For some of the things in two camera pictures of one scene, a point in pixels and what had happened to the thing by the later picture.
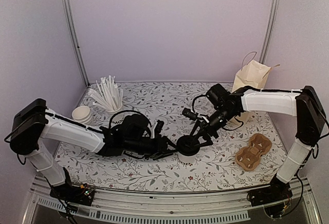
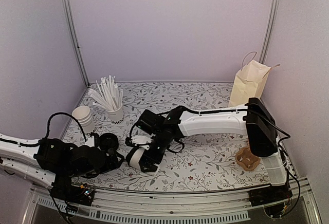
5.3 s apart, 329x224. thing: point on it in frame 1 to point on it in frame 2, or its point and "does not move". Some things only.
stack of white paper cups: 82,114 does not move
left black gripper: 161,146 to 114,164
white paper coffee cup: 188,161 to 135,157
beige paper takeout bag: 252,73 does not move
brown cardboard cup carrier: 248,158 does not move
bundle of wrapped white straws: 108,95 does not move
